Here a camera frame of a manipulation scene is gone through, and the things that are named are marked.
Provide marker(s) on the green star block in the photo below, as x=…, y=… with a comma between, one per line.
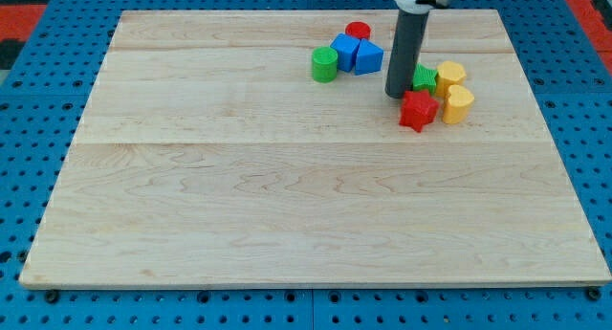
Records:
x=424, y=79

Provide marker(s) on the red star block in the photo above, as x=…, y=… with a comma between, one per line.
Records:
x=418, y=109

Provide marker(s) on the blue triangle block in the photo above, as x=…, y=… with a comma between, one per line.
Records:
x=369, y=58

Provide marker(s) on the yellow hexagon block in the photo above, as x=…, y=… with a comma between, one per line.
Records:
x=448, y=73

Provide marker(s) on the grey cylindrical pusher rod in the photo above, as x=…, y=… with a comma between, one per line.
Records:
x=407, y=42

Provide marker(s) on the yellow heart block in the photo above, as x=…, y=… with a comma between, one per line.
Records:
x=457, y=104

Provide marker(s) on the blue cube block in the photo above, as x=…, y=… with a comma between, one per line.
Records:
x=346, y=47

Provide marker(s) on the light wooden board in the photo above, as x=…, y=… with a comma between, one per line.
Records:
x=207, y=157

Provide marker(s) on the red cylinder block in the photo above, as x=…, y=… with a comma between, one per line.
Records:
x=358, y=29

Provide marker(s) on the green cylinder block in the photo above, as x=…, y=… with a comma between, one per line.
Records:
x=324, y=66

